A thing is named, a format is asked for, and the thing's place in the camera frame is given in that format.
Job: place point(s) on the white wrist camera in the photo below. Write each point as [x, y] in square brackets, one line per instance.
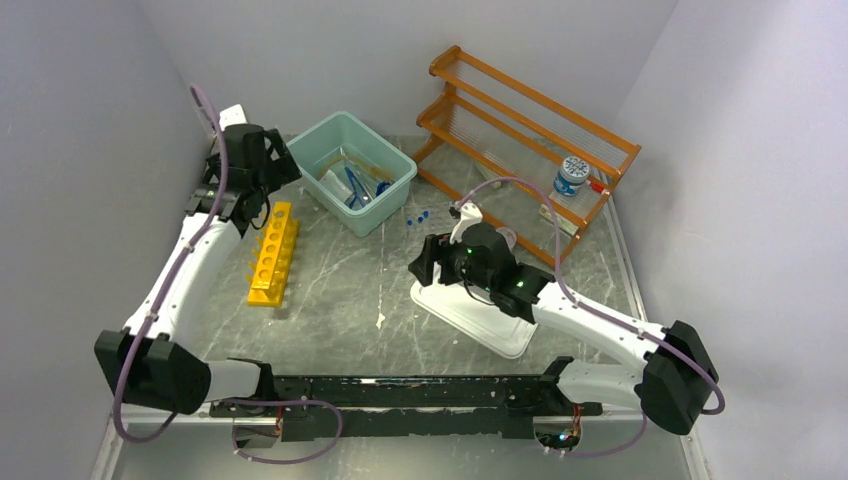
[465, 215]
[232, 118]

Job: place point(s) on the blue white lidded jar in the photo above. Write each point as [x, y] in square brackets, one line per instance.
[571, 176]

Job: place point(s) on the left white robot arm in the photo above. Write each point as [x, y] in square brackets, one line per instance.
[150, 362]

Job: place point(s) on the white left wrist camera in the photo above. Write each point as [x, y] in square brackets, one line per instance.
[232, 118]

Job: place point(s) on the yellow rubber tubing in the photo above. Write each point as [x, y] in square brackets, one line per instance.
[365, 168]

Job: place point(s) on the white green small box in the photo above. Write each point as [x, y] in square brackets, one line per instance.
[564, 224]

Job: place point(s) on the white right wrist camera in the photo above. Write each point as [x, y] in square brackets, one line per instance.
[465, 215]

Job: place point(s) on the yellow test tube rack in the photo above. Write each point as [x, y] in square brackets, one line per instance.
[272, 266]

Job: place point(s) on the white plastic bin lid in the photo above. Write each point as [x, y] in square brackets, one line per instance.
[507, 336]

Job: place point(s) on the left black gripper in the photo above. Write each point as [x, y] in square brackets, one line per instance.
[283, 169]

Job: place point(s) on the black mounting rail base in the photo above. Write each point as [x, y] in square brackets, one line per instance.
[506, 405]

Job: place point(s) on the orange wooden shelf rack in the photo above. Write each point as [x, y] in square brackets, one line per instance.
[488, 117]

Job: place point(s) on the blue safety glasses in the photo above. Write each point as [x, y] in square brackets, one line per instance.
[359, 183]

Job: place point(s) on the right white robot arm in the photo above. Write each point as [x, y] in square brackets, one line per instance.
[473, 282]

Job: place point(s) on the blue item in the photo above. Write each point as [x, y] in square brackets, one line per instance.
[382, 187]

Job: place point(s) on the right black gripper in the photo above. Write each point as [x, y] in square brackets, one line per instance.
[437, 247]

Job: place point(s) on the small white plastic bag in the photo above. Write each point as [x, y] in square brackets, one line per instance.
[337, 187]

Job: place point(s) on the light green plastic bin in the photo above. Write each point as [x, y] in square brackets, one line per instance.
[342, 133]

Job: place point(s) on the clear round plastic container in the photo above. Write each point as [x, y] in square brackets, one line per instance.
[508, 234]

